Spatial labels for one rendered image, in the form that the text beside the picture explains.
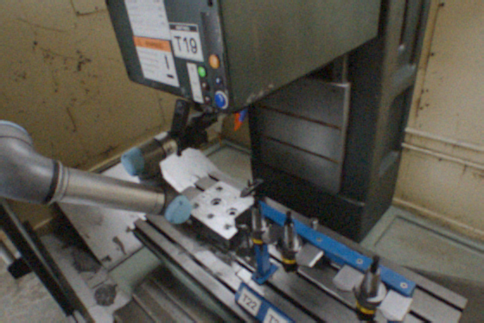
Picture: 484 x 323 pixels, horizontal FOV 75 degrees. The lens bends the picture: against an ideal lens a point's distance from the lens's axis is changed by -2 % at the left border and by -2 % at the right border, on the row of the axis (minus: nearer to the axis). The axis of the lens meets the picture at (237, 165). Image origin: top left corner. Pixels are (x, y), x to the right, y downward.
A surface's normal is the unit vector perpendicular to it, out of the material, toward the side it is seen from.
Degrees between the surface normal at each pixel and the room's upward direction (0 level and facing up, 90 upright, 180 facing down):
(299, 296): 0
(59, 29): 90
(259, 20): 90
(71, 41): 90
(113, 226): 24
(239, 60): 90
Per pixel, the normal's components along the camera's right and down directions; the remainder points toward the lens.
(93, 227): 0.18, -0.61
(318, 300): -0.12, -0.82
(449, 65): -0.70, 0.46
